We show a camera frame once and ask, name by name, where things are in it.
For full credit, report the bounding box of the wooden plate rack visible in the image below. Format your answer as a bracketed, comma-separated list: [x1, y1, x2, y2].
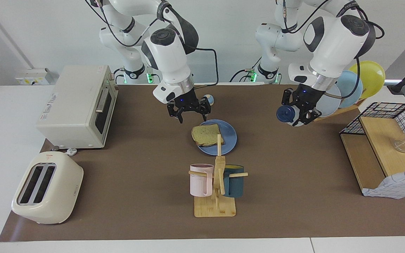
[311, 98, 366, 122]

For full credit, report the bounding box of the dark teal mug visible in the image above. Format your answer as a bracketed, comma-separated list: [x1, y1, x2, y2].
[223, 164, 245, 197]

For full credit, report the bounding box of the clear squeeze bottle blue cap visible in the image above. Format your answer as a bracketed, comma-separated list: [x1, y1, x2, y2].
[276, 105, 307, 127]

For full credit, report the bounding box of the wooden shelf with wire frame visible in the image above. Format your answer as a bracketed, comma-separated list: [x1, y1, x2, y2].
[340, 102, 405, 197]

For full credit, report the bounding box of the blue round plate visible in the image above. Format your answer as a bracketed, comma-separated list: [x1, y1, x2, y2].
[196, 119, 238, 156]

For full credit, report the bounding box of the white checkered cloth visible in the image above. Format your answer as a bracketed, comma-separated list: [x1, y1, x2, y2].
[362, 170, 405, 200]

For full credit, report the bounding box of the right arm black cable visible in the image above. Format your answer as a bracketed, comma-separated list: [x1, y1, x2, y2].
[85, 0, 220, 88]

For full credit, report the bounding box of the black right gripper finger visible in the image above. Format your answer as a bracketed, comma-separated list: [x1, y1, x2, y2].
[198, 97, 211, 122]
[167, 104, 185, 123]

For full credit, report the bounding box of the light blue plate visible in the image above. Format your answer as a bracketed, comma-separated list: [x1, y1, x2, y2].
[334, 70, 364, 109]

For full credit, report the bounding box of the pink mug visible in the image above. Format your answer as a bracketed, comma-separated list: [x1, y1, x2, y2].
[189, 164, 214, 197]

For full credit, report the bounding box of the toasted bread slice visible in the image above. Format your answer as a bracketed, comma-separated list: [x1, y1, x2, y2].
[192, 124, 225, 147]

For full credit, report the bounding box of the brown table mat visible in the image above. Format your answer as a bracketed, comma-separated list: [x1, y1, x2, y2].
[0, 84, 405, 242]

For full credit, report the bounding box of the black base cable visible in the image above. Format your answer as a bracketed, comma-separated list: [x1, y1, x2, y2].
[113, 67, 126, 85]
[229, 57, 262, 83]

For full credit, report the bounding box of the yellow plate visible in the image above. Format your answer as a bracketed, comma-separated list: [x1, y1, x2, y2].
[348, 61, 386, 100]

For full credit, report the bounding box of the grey plate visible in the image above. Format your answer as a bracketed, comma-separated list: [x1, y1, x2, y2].
[317, 83, 342, 117]

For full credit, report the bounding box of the white toaster oven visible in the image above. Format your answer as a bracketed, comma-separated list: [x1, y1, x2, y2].
[36, 65, 119, 150]

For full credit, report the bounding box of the wooden mug tree stand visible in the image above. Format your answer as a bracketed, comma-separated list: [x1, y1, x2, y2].
[188, 134, 249, 218]

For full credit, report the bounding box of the cream two-slot toaster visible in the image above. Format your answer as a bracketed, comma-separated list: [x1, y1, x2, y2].
[11, 151, 84, 225]

